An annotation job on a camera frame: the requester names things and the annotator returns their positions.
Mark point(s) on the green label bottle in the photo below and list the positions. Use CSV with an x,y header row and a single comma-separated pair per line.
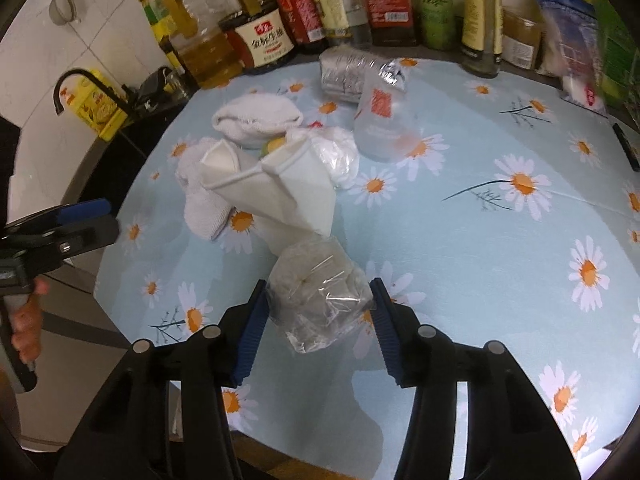
x,y
436,10

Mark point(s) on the yellow green scrap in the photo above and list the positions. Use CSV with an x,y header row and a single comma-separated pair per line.
x,y
272,146

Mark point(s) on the dark metal object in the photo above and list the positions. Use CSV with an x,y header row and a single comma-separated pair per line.
x,y
157,87

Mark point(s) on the silver foil packet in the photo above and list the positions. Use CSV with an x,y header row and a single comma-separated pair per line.
x,y
340,72

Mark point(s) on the person's left hand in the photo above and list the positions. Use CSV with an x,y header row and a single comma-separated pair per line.
x,y
27,325

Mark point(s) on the red label sauce bottle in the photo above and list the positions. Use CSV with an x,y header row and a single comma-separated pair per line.
x,y
295,10

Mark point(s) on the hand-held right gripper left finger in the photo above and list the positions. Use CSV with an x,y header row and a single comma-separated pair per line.
x,y
247,340

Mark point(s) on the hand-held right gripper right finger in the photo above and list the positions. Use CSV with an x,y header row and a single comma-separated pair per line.
x,y
387,340

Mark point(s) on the dark bottle red label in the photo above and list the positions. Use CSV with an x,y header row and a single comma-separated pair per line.
x,y
385,0

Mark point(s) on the clear red-label plastic bag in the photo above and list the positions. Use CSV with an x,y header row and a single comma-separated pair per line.
x,y
385,130

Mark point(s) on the black marker pen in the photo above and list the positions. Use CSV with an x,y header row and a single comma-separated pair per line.
x,y
627,147

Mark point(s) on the blue white packet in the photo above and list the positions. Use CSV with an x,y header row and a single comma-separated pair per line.
x,y
570,45

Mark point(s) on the green yellow oil bottle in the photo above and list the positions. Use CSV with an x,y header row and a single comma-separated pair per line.
x,y
155,15

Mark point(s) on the black faucet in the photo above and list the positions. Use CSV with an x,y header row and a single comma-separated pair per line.
x,y
75,74

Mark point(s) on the dark soy sauce jug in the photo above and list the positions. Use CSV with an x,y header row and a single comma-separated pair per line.
x,y
262,42

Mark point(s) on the clear bottle beige label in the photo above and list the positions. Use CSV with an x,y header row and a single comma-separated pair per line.
x,y
327,5

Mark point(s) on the clear bottle yellow label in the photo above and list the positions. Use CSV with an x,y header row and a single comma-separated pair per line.
x,y
477,20

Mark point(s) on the yellow printed packet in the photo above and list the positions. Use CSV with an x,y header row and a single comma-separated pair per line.
x,y
97,110

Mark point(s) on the white pink packet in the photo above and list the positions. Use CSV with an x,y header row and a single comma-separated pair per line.
x,y
582,91

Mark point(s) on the brown jar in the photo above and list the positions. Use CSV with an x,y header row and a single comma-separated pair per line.
x,y
520,40

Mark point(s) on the clear cooking oil jug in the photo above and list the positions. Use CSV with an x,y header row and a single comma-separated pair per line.
x,y
205,60

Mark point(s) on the metal wall strainer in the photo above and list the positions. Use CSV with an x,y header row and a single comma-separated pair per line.
x,y
62,10

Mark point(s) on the crumpled white plastic bag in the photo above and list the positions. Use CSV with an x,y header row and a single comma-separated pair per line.
x,y
335,155

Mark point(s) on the green packet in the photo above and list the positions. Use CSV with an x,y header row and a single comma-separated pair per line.
x,y
617,55

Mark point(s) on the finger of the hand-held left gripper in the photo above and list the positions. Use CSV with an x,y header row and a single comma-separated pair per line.
x,y
85,237
82,211

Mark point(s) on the white towel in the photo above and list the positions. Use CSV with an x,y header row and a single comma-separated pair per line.
x,y
255,115
200,205

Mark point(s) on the white crumpled towel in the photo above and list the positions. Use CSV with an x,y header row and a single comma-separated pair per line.
x,y
200,205

